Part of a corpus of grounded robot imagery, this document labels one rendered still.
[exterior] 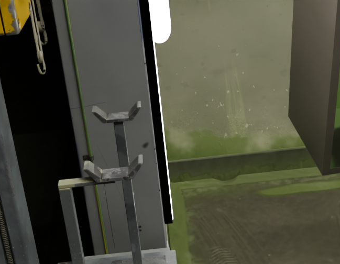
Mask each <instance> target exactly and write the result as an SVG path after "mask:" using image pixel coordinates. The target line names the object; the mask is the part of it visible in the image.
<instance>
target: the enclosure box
mask: <svg viewBox="0 0 340 264"><path fill-rule="evenodd" d="M288 117H289V118H290V120H291V122H292V124H293V125H294V127H295V129H296V131H297V132H298V134H299V136H300V138H301V139H302V141H303V143H304V145H305V146H306V148H307V150H308V152H309V153H310V155H311V157H312V159H313V160H314V162H315V164H316V166H317V167H318V169H319V171H320V173H321V174H322V176H324V175H330V174H336V173H340V0H293V20H292V43H291V65H290V88H289V110H288Z"/></svg>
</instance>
